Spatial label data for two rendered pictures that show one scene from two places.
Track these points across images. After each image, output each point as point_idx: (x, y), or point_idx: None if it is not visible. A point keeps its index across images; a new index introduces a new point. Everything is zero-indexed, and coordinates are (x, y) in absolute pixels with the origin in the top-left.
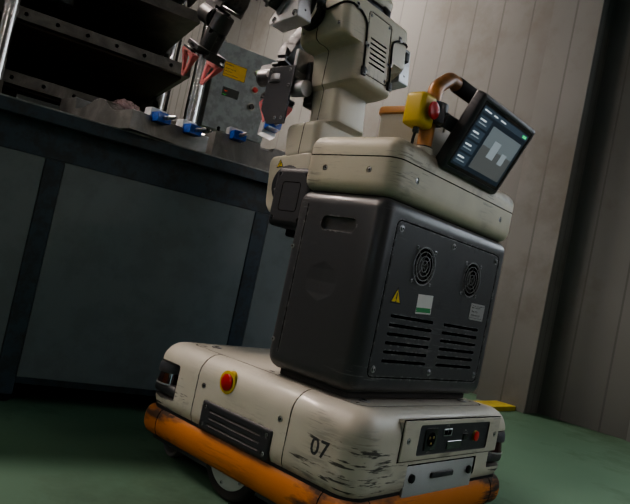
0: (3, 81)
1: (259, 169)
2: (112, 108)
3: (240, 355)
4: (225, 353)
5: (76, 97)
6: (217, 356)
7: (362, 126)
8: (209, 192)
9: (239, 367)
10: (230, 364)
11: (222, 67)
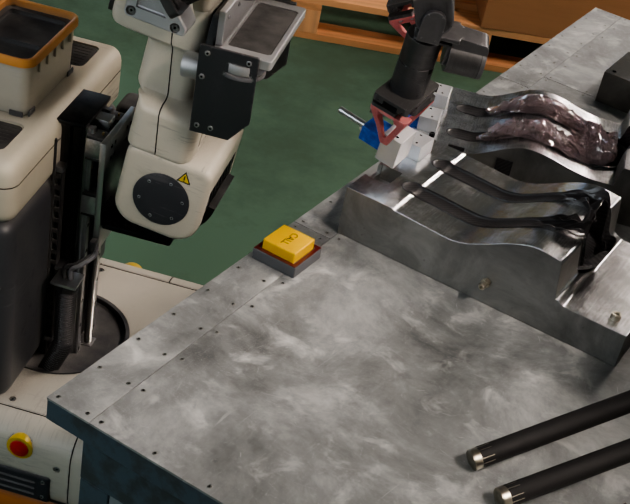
0: (604, 72)
1: (338, 190)
2: (497, 95)
3: (162, 298)
4: (173, 290)
5: None
6: (167, 276)
7: (140, 68)
8: None
9: (130, 265)
10: (143, 269)
11: (388, 18)
